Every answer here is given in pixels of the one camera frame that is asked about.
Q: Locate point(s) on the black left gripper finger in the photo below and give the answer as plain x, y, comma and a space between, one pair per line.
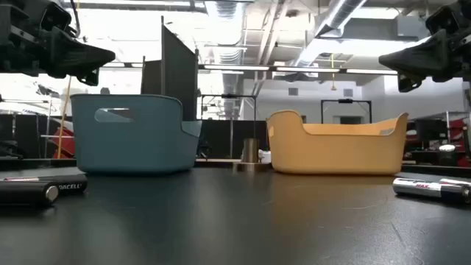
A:
90, 78
73, 55

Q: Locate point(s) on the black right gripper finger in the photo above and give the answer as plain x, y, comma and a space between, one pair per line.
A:
419, 57
407, 84

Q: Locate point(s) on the silver MAX battery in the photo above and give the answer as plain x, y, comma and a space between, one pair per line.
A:
423, 187

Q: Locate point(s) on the black Duracell battery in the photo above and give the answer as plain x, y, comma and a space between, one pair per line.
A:
71, 184
25, 193

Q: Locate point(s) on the battery with pink label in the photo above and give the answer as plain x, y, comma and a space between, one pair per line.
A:
20, 179

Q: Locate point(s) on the yellow pole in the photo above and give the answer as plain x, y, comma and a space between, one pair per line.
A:
63, 121

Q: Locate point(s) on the short dark partition panel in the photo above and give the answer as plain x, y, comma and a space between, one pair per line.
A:
151, 77

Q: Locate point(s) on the blue plastic bin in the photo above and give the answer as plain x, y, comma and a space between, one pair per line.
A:
132, 136

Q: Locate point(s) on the red machine with shelves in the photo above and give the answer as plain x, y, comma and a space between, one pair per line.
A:
456, 140

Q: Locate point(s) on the round white lamp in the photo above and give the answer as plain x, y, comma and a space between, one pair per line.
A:
447, 147

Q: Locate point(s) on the tall dark partition panel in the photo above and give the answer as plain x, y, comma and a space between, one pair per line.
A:
178, 70

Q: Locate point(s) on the yellow plastic bin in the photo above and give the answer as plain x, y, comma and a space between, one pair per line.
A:
336, 149

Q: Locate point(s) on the small white object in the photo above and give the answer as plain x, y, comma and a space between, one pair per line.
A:
265, 156

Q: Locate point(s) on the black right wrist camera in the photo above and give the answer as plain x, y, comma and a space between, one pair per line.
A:
443, 18

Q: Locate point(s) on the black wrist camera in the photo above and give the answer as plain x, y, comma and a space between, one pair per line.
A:
443, 18
55, 16

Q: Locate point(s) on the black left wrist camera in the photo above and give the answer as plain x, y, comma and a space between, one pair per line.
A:
55, 16

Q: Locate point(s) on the low black metal frame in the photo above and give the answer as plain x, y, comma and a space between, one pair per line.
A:
346, 101

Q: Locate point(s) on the silver ventilation duct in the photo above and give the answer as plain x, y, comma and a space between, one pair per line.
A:
331, 25

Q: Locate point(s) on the tall black metal frame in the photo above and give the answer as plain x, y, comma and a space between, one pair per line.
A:
228, 97

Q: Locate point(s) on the brass cylinder post with base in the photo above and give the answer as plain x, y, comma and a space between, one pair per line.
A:
250, 154

